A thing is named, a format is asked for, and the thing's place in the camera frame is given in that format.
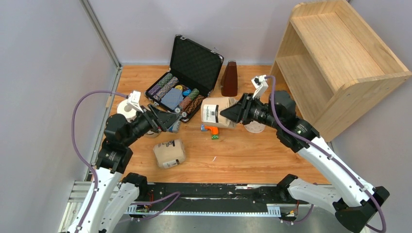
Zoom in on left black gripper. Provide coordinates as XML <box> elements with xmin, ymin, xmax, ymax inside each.
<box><xmin>123</xmin><ymin>102</ymin><xmax>182</xmax><ymax>146</ymax></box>

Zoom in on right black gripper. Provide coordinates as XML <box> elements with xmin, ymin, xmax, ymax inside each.
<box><xmin>220</xmin><ymin>93</ymin><xmax>281</xmax><ymax>130</ymax></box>

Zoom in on brown roll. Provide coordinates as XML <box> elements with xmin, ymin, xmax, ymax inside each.
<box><xmin>153</xmin><ymin>139</ymin><xmax>187</xmax><ymax>169</ymax></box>
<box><xmin>200</xmin><ymin>97</ymin><xmax>237</xmax><ymax>129</ymax></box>
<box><xmin>144</xmin><ymin>131</ymin><xmax>160</xmax><ymax>138</ymax></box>

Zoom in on brown roll front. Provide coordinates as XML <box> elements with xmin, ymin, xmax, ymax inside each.
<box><xmin>153</xmin><ymin>139</ymin><xmax>187</xmax><ymax>169</ymax></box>

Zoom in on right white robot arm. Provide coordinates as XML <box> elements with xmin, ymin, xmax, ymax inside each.
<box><xmin>220</xmin><ymin>91</ymin><xmax>390</xmax><ymax>233</ymax></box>

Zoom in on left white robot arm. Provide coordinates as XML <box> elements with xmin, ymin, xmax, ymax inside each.
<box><xmin>67</xmin><ymin>104</ymin><xmax>182</xmax><ymax>233</ymax></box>

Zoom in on wooden shelf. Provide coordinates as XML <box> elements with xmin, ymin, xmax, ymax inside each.
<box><xmin>271</xmin><ymin>0</ymin><xmax>412</xmax><ymax>142</ymax></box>

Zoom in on green blue block toy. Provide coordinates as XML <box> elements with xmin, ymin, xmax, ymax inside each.
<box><xmin>168</xmin><ymin>120</ymin><xmax>181</xmax><ymax>133</ymax></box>

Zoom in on patterned paper roll standing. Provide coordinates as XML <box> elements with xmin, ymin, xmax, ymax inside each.
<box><xmin>244</xmin><ymin>121</ymin><xmax>266</xmax><ymax>133</ymax></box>

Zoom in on orange curved toy piece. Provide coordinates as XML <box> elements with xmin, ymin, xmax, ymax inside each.
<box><xmin>201</xmin><ymin>124</ymin><xmax>219</xmax><ymax>140</ymax></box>

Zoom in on brown metronome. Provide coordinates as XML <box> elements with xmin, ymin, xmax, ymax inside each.
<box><xmin>221</xmin><ymin>60</ymin><xmax>238</xmax><ymax>97</ymax></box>

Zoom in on white toilet paper roll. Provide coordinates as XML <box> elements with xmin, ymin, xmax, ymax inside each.
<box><xmin>117</xmin><ymin>100</ymin><xmax>137</xmax><ymax>122</ymax></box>

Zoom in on black poker chip case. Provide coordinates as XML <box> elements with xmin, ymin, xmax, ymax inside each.
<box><xmin>144</xmin><ymin>34</ymin><xmax>224</xmax><ymax>112</ymax></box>

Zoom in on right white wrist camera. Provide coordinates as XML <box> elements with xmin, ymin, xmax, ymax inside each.
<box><xmin>251</xmin><ymin>75</ymin><xmax>268</xmax><ymax>99</ymax></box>

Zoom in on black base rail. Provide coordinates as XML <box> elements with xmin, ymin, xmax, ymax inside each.
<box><xmin>136</xmin><ymin>183</ymin><xmax>308</xmax><ymax>214</ymax></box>

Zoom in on aluminium frame post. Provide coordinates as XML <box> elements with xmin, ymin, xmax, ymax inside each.
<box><xmin>79</xmin><ymin>0</ymin><xmax>121</xmax><ymax>69</ymax></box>

